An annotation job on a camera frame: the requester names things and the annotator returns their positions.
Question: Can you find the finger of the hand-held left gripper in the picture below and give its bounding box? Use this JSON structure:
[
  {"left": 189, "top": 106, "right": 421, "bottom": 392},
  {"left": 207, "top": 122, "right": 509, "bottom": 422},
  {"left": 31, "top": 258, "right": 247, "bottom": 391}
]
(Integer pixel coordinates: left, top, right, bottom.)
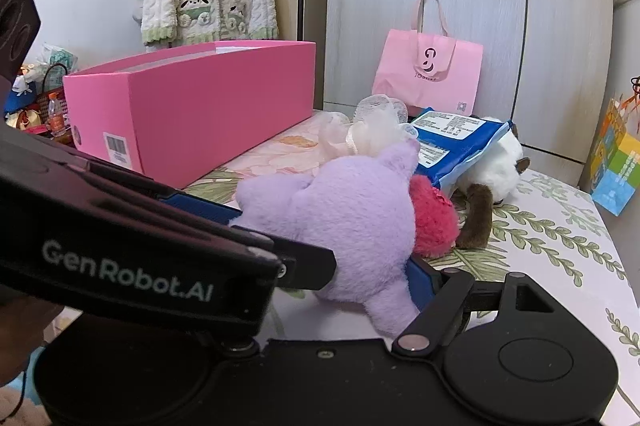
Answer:
[
  {"left": 50, "top": 145, "right": 277, "bottom": 257},
  {"left": 271, "top": 246, "right": 337, "bottom": 291}
]

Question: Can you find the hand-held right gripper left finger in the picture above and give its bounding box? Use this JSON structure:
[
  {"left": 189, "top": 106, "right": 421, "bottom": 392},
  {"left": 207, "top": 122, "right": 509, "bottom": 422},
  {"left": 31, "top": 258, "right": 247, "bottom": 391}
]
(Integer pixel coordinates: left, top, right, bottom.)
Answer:
[{"left": 220, "top": 337, "right": 261, "bottom": 355}]

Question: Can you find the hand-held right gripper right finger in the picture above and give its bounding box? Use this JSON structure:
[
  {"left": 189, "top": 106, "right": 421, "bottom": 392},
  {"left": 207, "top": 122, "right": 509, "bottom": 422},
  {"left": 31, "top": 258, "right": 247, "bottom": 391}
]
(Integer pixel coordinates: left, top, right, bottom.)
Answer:
[{"left": 391, "top": 254, "right": 557, "bottom": 353}]

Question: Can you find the red fuzzy plush toy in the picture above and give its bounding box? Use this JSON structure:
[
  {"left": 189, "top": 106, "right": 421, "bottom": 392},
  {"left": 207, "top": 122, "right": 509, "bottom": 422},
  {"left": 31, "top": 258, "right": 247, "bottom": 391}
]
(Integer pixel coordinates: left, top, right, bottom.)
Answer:
[{"left": 409, "top": 175, "right": 461, "bottom": 257}]

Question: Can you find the purple plush toy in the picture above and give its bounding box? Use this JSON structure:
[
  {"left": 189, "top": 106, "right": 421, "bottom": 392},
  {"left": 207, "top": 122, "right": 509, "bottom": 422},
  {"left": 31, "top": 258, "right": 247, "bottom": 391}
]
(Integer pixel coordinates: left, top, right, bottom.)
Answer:
[{"left": 229, "top": 138, "right": 423, "bottom": 341}]

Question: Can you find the pink cardboard box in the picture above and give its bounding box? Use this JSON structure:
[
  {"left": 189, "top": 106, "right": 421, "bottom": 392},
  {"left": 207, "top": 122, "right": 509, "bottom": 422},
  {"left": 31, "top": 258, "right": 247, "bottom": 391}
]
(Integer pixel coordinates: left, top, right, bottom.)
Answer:
[{"left": 62, "top": 40, "right": 318, "bottom": 189}]

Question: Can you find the white brown plush cat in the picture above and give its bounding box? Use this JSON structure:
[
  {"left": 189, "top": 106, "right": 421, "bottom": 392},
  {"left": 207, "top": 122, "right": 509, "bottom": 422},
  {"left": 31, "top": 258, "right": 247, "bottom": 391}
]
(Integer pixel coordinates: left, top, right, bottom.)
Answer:
[{"left": 449, "top": 116, "right": 532, "bottom": 251}]

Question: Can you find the wet wipes pack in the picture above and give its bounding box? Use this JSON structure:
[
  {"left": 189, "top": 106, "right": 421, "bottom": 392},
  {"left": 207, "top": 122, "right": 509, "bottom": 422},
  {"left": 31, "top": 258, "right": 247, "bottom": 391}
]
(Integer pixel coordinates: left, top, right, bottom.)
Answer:
[{"left": 409, "top": 107, "right": 516, "bottom": 197}]

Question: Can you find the white mesh bath loofah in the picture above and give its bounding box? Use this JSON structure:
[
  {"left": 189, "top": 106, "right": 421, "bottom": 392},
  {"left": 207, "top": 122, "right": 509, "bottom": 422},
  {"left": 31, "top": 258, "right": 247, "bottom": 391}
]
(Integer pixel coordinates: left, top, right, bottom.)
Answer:
[{"left": 319, "top": 93, "right": 422, "bottom": 159}]

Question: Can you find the person's left forearm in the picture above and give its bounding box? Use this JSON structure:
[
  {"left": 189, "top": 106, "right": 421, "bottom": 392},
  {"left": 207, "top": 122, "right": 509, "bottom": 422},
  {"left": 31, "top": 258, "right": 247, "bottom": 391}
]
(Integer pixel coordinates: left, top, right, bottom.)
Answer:
[{"left": 0, "top": 293, "right": 66, "bottom": 389}]

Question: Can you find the floral printed bedsheet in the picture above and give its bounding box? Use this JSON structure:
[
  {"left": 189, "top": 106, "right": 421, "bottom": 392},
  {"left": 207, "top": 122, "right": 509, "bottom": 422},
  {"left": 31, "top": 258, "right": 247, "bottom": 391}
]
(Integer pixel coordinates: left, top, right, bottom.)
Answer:
[{"left": 170, "top": 108, "right": 640, "bottom": 424}]

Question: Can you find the plastic bottle with orange label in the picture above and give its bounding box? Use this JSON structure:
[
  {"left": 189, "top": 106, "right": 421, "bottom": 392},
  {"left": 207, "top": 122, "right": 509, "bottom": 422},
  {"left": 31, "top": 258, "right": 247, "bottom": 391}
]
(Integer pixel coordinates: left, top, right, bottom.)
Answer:
[{"left": 47, "top": 96, "right": 68, "bottom": 137}]

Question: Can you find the light blue beige cloth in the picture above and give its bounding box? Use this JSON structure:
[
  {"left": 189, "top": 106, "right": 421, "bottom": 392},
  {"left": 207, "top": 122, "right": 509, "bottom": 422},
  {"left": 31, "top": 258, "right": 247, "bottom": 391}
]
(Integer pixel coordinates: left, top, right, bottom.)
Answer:
[{"left": 0, "top": 348, "right": 48, "bottom": 426}]

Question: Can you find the woven basket bag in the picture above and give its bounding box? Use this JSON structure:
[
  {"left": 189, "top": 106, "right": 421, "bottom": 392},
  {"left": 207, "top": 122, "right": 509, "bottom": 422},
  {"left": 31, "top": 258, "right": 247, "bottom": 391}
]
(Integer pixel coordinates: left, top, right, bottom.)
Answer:
[{"left": 39, "top": 63, "right": 71, "bottom": 107}]

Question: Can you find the green white tissue pack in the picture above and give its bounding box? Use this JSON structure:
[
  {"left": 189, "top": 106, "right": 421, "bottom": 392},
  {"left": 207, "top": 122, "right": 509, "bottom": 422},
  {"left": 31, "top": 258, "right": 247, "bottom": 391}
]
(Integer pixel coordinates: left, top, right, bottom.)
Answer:
[{"left": 40, "top": 42, "right": 80, "bottom": 74}]

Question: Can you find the blue wrapped flower bouquet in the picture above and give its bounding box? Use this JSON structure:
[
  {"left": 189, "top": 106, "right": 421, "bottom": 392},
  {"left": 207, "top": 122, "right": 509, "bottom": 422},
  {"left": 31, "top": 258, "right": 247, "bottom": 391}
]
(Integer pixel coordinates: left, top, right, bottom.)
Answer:
[{"left": 4, "top": 64, "right": 46, "bottom": 114}]

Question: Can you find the pink tote bag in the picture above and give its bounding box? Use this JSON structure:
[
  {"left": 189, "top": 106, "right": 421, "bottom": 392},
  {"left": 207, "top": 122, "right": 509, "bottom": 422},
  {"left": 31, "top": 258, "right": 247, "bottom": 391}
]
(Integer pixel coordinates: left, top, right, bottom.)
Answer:
[{"left": 371, "top": 0, "right": 484, "bottom": 117}]

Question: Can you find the colourful paper gift bag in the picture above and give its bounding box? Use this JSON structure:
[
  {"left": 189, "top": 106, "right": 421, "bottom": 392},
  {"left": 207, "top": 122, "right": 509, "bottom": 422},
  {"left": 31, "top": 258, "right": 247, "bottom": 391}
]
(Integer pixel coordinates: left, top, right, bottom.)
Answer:
[{"left": 587, "top": 76, "right": 640, "bottom": 217}]

